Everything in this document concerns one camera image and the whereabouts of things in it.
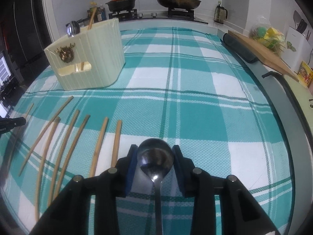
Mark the bamboo chopstick one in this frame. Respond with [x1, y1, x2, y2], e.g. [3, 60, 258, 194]
[4, 103, 34, 175]

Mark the bamboo chopstick two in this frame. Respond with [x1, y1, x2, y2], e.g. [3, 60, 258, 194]
[18, 96, 74, 176]

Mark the bamboo chopstick three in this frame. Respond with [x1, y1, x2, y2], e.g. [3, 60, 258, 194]
[34, 116, 61, 223]

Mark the bamboo chopstick six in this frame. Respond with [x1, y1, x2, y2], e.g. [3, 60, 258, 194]
[89, 117, 109, 178]

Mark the bamboo chopstick four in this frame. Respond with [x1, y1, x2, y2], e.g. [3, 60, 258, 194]
[47, 110, 80, 207]

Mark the bamboo chopstick five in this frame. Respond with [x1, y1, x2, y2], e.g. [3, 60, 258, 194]
[52, 115, 90, 200]

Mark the bamboo chopstick seven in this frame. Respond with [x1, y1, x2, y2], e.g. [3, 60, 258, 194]
[111, 120, 122, 167]

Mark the bamboo chopstick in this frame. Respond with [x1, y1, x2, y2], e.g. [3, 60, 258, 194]
[81, 7, 97, 70]

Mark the small silver spoon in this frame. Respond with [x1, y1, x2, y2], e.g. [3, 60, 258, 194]
[137, 138, 174, 234]

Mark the large silver spoon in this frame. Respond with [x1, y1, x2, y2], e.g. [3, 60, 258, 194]
[66, 21, 80, 37]

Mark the black refrigerator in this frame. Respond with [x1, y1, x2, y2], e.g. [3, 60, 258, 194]
[1, 0, 51, 85]

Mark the cream utensil holder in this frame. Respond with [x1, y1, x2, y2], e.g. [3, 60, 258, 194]
[44, 18, 125, 91]

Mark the teal plaid tablecloth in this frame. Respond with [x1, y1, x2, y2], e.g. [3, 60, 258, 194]
[1, 27, 293, 234]

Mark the spice rack with bottles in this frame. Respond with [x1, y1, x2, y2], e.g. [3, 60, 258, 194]
[78, 2, 107, 27]

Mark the yellow snack package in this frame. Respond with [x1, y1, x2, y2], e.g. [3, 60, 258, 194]
[298, 61, 312, 87]

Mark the wooden cutting board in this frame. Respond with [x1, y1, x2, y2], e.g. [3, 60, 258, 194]
[228, 30, 299, 82]

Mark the black pot orange lid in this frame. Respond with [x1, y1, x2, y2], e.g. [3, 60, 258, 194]
[106, 0, 136, 12]

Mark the white knife block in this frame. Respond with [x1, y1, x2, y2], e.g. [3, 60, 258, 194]
[284, 10, 313, 72]

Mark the bag of colourful sponges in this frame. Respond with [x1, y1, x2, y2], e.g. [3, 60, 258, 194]
[249, 16, 297, 56]

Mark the black gas stove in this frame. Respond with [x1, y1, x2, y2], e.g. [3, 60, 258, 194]
[108, 9, 208, 24]

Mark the black frying pan with lid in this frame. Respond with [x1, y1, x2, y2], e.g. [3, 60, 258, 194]
[157, 0, 201, 11]

